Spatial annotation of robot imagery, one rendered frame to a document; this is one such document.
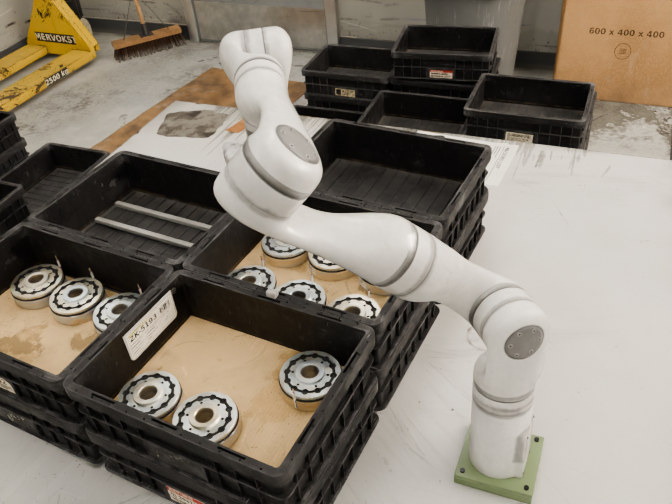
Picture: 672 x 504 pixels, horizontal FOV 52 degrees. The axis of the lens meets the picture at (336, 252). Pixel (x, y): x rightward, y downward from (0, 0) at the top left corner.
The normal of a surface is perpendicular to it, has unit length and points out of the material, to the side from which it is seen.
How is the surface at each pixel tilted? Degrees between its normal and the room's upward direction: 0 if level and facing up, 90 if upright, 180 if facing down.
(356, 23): 90
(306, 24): 90
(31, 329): 0
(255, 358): 0
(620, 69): 73
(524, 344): 87
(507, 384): 86
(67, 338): 0
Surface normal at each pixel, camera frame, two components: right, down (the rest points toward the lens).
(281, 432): -0.08, -0.78
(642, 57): -0.38, 0.37
